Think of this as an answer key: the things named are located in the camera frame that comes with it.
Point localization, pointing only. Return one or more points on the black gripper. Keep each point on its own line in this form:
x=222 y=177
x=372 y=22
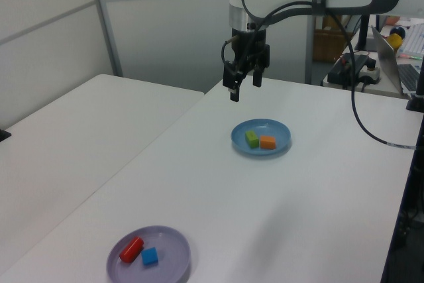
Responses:
x=248 y=44

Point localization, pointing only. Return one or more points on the green block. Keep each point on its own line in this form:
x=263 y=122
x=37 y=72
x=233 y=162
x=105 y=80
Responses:
x=251 y=139

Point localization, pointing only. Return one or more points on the orange block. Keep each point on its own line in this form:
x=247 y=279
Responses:
x=267 y=142

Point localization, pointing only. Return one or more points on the blue block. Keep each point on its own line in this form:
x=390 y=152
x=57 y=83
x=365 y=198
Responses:
x=150 y=256

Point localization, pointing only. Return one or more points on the red cylinder block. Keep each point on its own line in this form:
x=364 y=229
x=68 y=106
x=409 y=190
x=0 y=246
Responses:
x=131 y=250

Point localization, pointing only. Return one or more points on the blue plate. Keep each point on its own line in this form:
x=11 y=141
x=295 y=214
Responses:
x=278 y=127

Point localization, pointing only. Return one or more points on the brown cardboard box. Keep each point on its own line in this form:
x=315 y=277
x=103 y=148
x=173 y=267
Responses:
x=326 y=46

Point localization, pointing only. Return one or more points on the black power box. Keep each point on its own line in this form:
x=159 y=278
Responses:
x=341 y=71

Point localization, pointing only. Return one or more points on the emergency stop button box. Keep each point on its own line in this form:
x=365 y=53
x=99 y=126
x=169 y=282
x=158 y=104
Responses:
x=371 y=72

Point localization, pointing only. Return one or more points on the silver laptop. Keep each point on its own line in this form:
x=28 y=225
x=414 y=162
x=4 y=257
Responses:
x=387 y=54

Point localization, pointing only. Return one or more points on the yellow ball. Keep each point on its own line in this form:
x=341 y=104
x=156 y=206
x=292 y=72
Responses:
x=395 y=42

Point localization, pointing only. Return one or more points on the black stand pole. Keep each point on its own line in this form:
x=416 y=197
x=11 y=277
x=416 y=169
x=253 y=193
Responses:
x=418 y=94

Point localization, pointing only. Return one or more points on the white adjacent table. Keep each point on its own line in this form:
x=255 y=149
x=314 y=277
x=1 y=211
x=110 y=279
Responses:
x=83 y=150

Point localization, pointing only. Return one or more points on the purple plate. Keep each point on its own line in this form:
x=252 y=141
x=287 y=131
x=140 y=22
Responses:
x=172 y=253

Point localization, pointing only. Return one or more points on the grey partition post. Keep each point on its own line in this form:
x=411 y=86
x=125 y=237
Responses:
x=106 y=21

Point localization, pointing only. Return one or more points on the black pole mount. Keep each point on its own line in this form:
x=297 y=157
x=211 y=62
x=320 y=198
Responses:
x=4 y=134

